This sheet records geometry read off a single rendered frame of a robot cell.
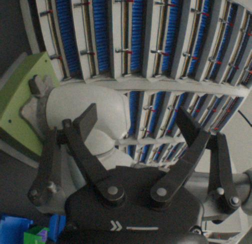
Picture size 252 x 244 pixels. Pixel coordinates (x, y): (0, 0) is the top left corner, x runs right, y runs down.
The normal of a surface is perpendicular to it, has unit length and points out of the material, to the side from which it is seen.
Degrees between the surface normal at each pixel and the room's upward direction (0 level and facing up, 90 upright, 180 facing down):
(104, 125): 85
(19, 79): 90
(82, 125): 7
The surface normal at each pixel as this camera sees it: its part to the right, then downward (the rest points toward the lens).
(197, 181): -0.15, -0.75
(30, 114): 0.96, 0.05
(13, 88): 0.00, -0.55
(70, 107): -0.02, -0.07
